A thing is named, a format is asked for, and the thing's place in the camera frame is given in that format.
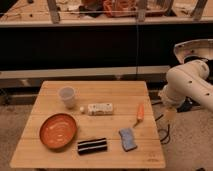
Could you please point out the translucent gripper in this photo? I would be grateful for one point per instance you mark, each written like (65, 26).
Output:
(169, 114)

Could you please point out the black striped eraser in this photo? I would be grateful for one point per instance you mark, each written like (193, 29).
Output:
(91, 146)

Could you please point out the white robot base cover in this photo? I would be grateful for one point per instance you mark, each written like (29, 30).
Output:
(202, 48)

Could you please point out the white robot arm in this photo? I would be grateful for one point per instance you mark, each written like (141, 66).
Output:
(186, 80)

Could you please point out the black power adapter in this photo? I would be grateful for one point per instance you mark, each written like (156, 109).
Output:
(186, 106)

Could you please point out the blue sponge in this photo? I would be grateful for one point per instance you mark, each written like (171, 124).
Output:
(127, 138)

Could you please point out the white rectangular box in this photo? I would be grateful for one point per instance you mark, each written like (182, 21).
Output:
(100, 109)

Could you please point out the small white ball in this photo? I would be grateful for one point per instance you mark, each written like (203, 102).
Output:
(82, 109)

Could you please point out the wooden folding table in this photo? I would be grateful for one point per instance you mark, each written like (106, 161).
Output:
(125, 97)

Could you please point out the orange bowl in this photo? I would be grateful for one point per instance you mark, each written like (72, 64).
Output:
(57, 131)

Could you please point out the wooden workbench shelf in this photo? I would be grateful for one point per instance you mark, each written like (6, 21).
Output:
(38, 13)

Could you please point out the orange handled screwdriver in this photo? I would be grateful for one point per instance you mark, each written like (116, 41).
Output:
(140, 114)

